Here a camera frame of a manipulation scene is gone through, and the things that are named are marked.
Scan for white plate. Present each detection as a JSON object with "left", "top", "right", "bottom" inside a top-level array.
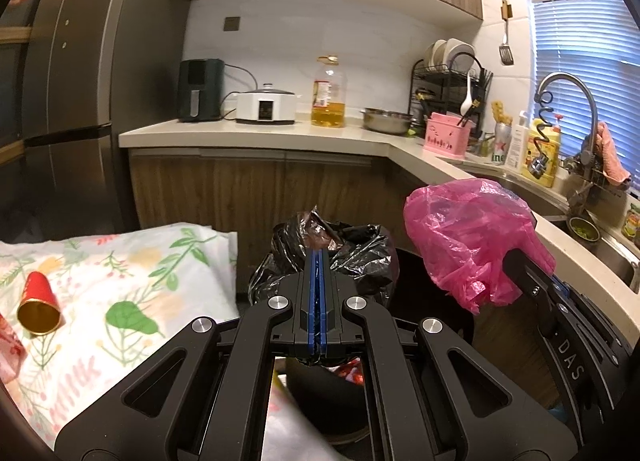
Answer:
[
  {"left": 425, "top": 40, "right": 448, "bottom": 69},
  {"left": 444, "top": 38, "right": 476, "bottom": 69}
]

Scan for pink dish cloth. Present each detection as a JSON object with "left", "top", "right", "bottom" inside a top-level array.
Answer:
[{"left": 596, "top": 122, "right": 632, "bottom": 187}]

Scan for glass jar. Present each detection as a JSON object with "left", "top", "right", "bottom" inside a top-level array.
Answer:
[{"left": 621, "top": 204, "right": 640, "bottom": 242}]

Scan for wooden base cabinet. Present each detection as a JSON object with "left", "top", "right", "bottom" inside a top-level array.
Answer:
[{"left": 129, "top": 148, "right": 566, "bottom": 404}]

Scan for black wire dish rack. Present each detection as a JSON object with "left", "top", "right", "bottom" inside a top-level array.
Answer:
[{"left": 409, "top": 54, "right": 493, "bottom": 138}]

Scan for steel mixing bowl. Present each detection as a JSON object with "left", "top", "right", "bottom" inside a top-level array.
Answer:
[{"left": 361, "top": 108, "right": 415, "bottom": 136}]

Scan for pink plastic bag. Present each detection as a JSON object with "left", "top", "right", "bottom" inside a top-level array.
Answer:
[{"left": 403, "top": 178, "right": 557, "bottom": 315}]

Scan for cooking oil bottle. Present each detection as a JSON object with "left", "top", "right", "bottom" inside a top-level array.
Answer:
[{"left": 311, "top": 55, "right": 347, "bottom": 128}]

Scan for wooden glass-panel door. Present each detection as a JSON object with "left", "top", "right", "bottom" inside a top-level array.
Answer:
[{"left": 0, "top": 0, "right": 57, "bottom": 167}]

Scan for grey power cable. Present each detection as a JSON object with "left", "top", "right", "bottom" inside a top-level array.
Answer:
[{"left": 222, "top": 64, "right": 258, "bottom": 119}]

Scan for black trash bin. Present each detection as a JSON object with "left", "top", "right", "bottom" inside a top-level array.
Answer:
[{"left": 280, "top": 246, "right": 476, "bottom": 448}]

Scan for pink utensil holder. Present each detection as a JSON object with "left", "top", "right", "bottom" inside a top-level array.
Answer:
[{"left": 423, "top": 112, "right": 475, "bottom": 160}]

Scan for steel kitchen sink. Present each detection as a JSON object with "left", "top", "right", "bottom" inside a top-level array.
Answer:
[{"left": 470, "top": 174, "right": 640, "bottom": 293}]

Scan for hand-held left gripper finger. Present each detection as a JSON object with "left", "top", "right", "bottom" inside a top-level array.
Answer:
[
  {"left": 320, "top": 248, "right": 577, "bottom": 461},
  {"left": 54, "top": 248, "right": 321, "bottom": 461}
]

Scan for steel kitchen faucet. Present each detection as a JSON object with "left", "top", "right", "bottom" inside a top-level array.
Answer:
[{"left": 536, "top": 72, "right": 632, "bottom": 222}]

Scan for yellow detergent bottle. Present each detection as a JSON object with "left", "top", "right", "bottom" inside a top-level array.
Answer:
[{"left": 521, "top": 118, "right": 562, "bottom": 188}]

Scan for white rice cooker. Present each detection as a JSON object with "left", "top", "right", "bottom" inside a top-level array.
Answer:
[{"left": 235, "top": 84, "right": 302, "bottom": 125}]

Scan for dark green air fryer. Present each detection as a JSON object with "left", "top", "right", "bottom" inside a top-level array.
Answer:
[{"left": 178, "top": 58, "right": 225, "bottom": 123}]

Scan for floral tablecloth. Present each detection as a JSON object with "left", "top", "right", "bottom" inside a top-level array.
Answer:
[{"left": 0, "top": 222, "right": 321, "bottom": 461}]

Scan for white plastic spoon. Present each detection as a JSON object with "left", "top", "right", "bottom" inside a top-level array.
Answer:
[{"left": 459, "top": 72, "right": 475, "bottom": 114}]

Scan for red paper cup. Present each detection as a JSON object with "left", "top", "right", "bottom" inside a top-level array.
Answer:
[{"left": 16, "top": 271, "right": 66, "bottom": 337}]

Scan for silver drink can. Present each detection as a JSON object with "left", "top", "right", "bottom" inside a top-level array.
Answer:
[{"left": 490, "top": 122, "right": 511, "bottom": 165}]

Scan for small steel bowl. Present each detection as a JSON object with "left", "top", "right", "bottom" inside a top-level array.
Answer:
[{"left": 567, "top": 218, "right": 601, "bottom": 243}]

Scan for hanging metal spatula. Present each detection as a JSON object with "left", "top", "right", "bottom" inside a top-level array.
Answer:
[{"left": 498, "top": 0, "right": 515, "bottom": 66}]

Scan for window blinds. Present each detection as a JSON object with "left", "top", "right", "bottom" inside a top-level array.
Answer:
[{"left": 530, "top": 0, "right": 640, "bottom": 192}]

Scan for white soap bottle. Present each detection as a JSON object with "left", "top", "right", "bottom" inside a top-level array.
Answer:
[{"left": 504, "top": 111, "right": 531, "bottom": 168}]

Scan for red snack wrapper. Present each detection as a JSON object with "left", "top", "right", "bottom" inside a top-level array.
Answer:
[{"left": 0, "top": 313, "right": 27, "bottom": 384}]

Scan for grey steel refrigerator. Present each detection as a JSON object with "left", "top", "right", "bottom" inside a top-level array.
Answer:
[{"left": 22, "top": 0, "right": 193, "bottom": 237}]

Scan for black plastic bag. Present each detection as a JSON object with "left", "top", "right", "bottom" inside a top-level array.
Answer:
[{"left": 248, "top": 204, "right": 401, "bottom": 312}]

